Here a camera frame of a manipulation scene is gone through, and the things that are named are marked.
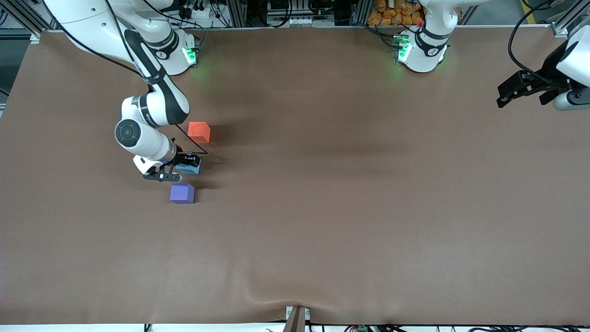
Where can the aluminium frame strut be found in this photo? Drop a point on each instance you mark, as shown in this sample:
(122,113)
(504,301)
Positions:
(567,20)
(27,20)

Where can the white power strip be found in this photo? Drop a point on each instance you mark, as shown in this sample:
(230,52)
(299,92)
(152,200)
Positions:
(200,10)

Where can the orange foam block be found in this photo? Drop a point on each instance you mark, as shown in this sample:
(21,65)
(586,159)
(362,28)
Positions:
(198,133)

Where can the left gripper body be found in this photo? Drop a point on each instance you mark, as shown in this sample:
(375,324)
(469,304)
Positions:
(551,77)

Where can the green terminal connector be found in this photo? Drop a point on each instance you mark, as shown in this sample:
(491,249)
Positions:
(361,329)

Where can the grey electronics rack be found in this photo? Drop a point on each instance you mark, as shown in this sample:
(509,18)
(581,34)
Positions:
(299,14)

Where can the purple foam block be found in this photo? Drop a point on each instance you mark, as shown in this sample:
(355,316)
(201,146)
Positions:
(181,193)

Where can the metal table clamp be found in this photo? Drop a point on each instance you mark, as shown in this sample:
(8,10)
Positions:
(297,319)

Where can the bag of orange items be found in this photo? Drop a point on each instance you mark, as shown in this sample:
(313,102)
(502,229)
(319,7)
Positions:
(394,13)

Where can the light blue foam block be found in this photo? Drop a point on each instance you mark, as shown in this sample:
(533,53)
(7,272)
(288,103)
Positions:
(191,170)

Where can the brown table mat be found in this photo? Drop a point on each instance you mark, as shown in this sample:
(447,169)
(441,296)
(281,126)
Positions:
(322,207)

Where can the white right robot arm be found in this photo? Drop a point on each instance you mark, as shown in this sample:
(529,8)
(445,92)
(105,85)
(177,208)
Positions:
(138,138)

